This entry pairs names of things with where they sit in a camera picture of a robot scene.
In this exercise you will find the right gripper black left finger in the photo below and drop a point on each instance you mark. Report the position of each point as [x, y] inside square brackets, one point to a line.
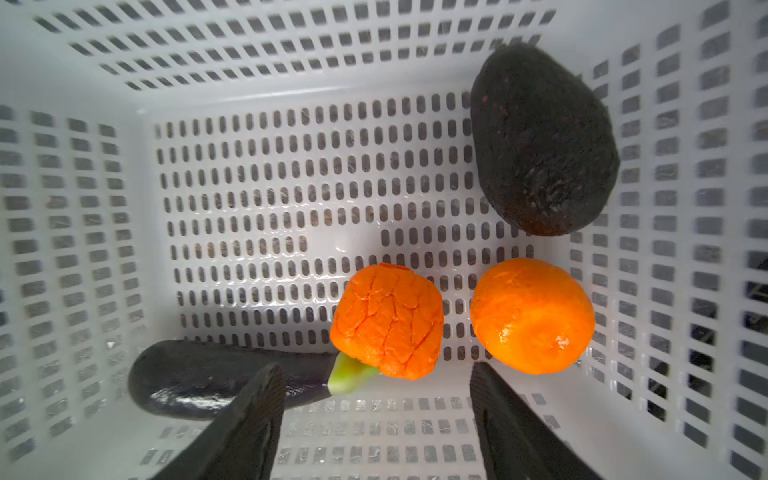
[241, 440]

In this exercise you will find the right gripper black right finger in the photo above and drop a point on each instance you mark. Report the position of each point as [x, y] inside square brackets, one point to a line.
[515, 443]

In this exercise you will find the black long food stick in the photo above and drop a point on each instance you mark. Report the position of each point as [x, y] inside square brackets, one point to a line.
[309, 377]

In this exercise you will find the orange tangerine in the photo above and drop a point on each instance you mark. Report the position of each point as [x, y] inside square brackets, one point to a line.
[391, 319]
[532, 316]

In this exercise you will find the white plastic basket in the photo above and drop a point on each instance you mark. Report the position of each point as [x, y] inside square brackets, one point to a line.
[217, 170]

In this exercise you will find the dark food piece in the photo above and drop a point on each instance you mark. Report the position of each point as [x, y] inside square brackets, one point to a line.
[545, 151]

